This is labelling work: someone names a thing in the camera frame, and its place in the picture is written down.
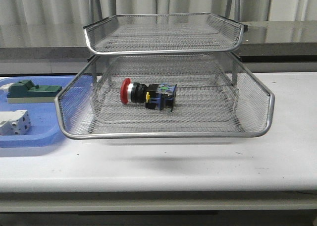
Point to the red emergency stop push button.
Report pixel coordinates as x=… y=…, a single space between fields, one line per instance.
x=154 y=96

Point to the silver mesh tray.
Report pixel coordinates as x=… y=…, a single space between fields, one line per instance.
x=255 y=103
x=197 y=109
x=163 y=33

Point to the blue plastic tray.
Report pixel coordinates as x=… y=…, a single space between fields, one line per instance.
x=44 y=128

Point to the grey stone counter ledge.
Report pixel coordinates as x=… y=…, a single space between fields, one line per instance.
x=265 y=41

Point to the green and beige switch block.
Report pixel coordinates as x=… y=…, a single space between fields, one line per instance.
x=25 y=91

